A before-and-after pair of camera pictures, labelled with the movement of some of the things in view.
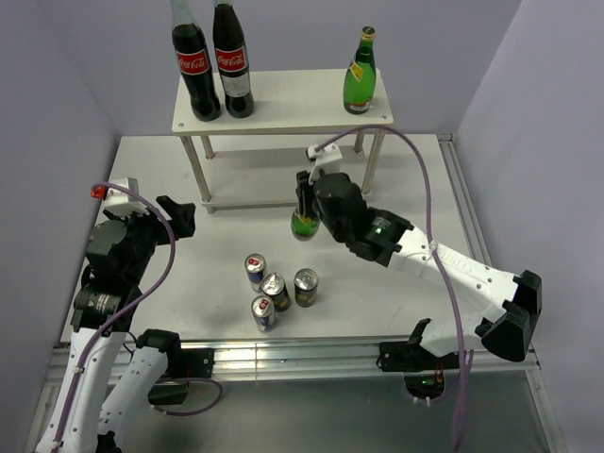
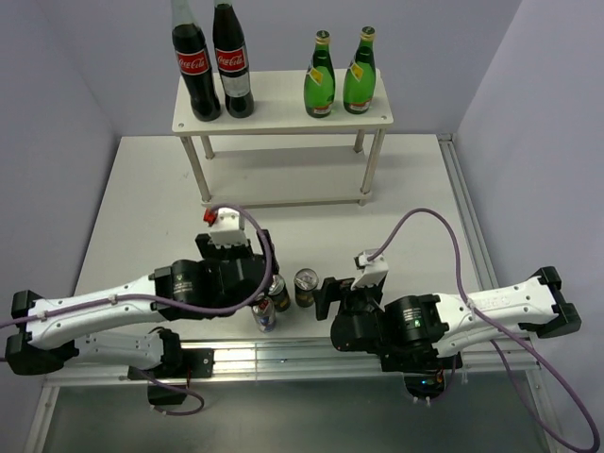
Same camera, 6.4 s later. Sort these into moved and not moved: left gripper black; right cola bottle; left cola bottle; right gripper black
Moved: left gripper black; right gripper black
Not moved: right cola bottle; left cola bottle
